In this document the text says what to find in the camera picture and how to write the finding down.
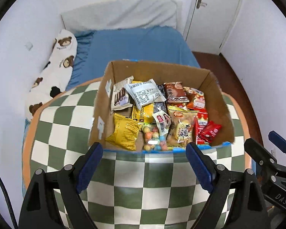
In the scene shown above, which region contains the small white pink packet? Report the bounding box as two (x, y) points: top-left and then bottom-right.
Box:
(152, 110), (171, 136)

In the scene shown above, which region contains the yellow black snack bag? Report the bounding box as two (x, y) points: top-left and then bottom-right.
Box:
(132, 81), (153, 123)

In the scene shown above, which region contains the colourful candy ball bag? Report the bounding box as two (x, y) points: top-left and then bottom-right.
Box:
(141, 124), (168, 152)

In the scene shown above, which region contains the orange cracker snack bag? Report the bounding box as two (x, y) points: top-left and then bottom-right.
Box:
(166, 106), (197, 147)

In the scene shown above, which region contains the blue milk cardboard box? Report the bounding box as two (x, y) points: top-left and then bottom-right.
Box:
(88, 59), (236, 151)

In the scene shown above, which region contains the red orange snack bag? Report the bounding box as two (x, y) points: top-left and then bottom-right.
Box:
(183, 86), (206, 110)

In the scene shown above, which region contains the white door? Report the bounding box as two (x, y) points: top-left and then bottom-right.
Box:
(184, 0), (242, 55)

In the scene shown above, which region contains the red crown snack bag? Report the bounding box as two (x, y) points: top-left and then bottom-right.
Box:
(193, 110), (209, 146)

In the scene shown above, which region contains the white chocolate stick box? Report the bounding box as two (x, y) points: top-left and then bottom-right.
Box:
(110, 76), (134, 111)

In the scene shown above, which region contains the metal door handle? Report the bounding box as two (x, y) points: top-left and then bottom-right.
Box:
(196, 0), (207, 9)

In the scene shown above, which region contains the silver white snack packet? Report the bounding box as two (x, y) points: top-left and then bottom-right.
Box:
(124, 79), (166, 110)

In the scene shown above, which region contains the black cable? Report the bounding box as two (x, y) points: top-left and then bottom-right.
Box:
(0, 160), (19, 229)

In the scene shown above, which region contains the black snack packet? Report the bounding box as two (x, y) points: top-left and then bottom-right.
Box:
(153, 84), (169, 114)

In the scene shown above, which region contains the blue bed sheet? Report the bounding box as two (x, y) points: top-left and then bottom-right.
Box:
(22, 26), (201, 146)

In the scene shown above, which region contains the small red snack packet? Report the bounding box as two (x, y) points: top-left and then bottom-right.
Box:
(199, 121), (222, 143)

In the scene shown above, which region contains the green white checkered mat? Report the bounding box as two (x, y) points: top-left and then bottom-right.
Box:
(22, 77), (253, 229)

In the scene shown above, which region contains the brown red snack packet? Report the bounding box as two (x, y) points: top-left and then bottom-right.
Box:
(164, 82), (189, 103)

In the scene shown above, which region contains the bear print white pillow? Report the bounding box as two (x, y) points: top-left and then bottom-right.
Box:
(25, 29), (77, 121)

